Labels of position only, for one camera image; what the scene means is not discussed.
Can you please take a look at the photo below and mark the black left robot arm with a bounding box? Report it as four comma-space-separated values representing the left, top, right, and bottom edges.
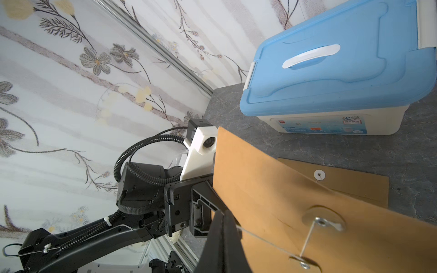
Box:
18, 163, 226, 273

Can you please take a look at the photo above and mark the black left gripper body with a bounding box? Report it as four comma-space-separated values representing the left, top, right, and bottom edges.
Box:
164, 174, 228, 238

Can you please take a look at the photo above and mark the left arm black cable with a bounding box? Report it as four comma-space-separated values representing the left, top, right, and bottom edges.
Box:
113, 126, 188, 187

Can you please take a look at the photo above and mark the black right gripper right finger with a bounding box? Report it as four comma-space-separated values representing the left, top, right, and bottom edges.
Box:
223, 210, 252, 273

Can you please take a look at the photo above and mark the blue lidded storage box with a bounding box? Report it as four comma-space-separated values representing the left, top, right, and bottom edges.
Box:
240, 1, 437, 135

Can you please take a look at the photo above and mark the kraft file bag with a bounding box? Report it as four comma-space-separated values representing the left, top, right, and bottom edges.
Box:
213, 128, 437, 273
278, 158, 389, 209

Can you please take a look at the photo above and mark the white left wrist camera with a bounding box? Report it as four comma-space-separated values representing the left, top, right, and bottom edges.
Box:
180, 119, 218, 181

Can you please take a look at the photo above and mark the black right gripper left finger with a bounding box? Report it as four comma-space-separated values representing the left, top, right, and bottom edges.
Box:
194, 212, 224, 273

